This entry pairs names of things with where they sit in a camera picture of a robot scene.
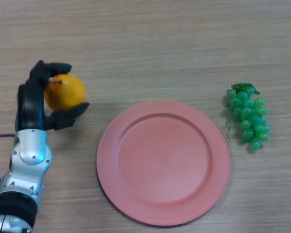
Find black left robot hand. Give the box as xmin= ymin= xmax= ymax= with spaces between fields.
xmin=15 ymin=60 xmax=90 ymax=133

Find yellow pear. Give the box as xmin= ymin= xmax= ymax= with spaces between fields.
xmin=44 ymin=74 xmax=86 ymax=111

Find pink round plate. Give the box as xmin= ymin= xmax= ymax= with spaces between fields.
xmin=96 ymin=100 xmax=231 ymax=228

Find green grape bunch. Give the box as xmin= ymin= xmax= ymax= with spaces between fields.
xmin=224 ymin=83 xmax=272 ymax=151

